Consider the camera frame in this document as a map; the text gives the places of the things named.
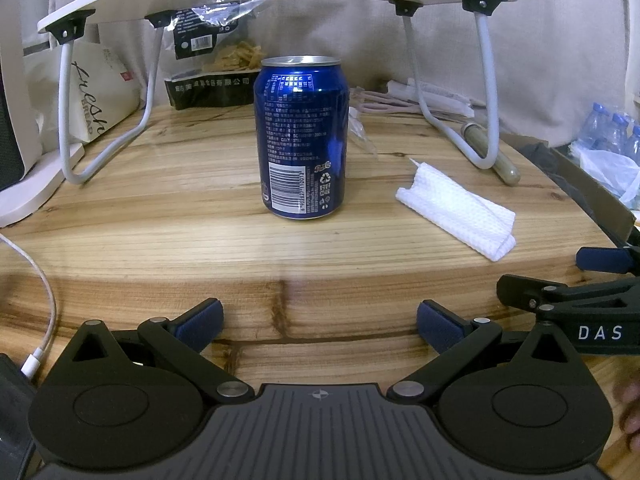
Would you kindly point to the white tissue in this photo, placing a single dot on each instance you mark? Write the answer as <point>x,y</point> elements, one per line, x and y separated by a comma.
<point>460,210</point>
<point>359,130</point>

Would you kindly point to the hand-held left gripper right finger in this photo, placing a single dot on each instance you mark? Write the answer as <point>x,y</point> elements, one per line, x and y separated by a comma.
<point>440,326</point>

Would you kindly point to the glass tube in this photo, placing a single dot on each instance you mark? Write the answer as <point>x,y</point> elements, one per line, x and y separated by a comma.
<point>505,170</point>

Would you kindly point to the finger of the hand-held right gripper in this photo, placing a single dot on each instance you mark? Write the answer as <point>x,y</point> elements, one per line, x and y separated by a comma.
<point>600,261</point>
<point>520,291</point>

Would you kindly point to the clear water bottle blue cap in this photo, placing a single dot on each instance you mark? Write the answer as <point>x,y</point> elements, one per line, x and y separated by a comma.
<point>617,132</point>
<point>595,122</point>
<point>634,142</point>

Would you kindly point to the crumpled white tissue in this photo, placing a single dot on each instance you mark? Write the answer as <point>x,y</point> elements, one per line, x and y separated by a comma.
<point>359,130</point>

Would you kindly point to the clear black snack bag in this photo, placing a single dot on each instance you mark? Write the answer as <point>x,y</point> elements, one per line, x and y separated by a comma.
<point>215,60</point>

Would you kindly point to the white flat stand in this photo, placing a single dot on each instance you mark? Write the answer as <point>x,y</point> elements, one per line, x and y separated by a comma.
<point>35,185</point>

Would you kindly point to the blue soda can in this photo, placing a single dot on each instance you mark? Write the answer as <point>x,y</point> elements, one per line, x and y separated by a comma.
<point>300,135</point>

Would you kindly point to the person's right hand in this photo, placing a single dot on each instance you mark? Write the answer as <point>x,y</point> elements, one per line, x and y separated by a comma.
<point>631,412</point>

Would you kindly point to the white plastic bag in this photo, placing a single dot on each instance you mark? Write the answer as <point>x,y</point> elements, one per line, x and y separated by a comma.
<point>605,165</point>

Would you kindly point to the cardboard box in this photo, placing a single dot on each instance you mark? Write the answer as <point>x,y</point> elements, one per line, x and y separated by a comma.
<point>595,200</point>

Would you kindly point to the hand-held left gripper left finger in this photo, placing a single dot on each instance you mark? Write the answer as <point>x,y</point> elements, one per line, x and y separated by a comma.
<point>200,324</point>

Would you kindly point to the black box device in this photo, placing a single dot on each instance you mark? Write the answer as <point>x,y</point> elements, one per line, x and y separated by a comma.
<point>9,135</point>

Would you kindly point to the white printed paper bag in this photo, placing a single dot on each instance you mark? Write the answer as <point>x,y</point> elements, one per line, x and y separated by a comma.
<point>95,95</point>

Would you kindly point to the dark flat object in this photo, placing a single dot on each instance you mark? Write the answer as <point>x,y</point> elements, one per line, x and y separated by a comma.
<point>15,405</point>

